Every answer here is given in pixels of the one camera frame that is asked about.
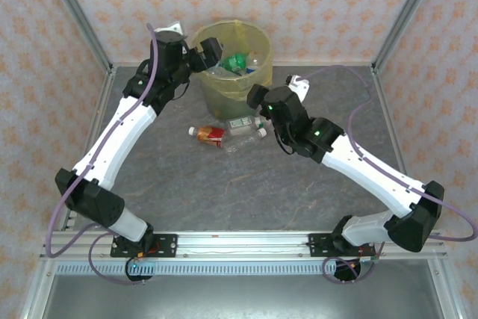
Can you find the clear plastic bottle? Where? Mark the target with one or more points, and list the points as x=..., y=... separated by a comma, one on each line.
x=258, y=59
x=216, y=72

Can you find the clear bottle white cap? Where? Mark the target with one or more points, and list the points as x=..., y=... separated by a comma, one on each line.
x=242, y=141

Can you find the green plastic bottle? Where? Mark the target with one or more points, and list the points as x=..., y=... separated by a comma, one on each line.
x=233, y=62

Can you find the red orange label bottle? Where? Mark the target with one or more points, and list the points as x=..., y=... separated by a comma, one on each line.
x=211, y=135

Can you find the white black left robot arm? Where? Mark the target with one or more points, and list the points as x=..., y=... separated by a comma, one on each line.
x=112, y=147

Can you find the mesh bin with plastic liner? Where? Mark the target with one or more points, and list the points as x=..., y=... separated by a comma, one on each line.
x=224, y=89

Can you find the round mesh waste bin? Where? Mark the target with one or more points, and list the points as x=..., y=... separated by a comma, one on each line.
x=231, y=106

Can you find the grey metal shelf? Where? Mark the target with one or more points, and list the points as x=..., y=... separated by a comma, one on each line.
x=242, y=296

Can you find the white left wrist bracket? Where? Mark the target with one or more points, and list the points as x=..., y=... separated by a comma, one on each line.
x=166, y=28

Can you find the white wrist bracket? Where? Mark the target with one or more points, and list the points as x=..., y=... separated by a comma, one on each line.
x=166, y=28
x=300, y=89

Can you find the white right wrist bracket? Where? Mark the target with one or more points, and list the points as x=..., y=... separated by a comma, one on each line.
x=300, y=89

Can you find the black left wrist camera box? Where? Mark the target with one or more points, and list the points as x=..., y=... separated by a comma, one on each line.
x=211, y=54

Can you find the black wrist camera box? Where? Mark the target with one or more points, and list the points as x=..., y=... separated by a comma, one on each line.
x=257, y=95
x=211, y=54

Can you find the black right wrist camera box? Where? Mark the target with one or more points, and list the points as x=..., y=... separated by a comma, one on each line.
x=257, y=95

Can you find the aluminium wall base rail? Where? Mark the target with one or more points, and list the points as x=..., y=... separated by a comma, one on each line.
x=317, y=64

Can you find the aluminium frame post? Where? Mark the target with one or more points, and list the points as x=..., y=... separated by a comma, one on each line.
x=405, y=16
x=80, y=16

